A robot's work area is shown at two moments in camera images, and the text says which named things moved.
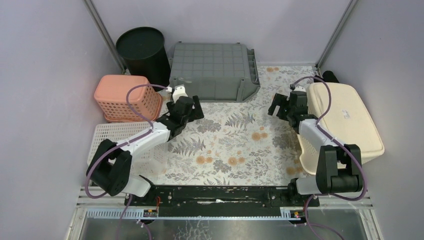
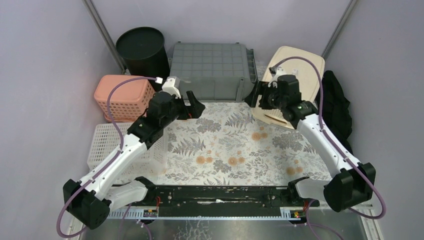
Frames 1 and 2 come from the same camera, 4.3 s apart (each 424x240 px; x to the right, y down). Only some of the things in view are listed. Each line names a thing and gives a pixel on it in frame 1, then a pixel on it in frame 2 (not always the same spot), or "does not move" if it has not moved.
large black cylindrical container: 142,51 does not move
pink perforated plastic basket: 127,98 does not move
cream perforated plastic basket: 340,119 → 310,85
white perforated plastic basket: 149,160 does not move
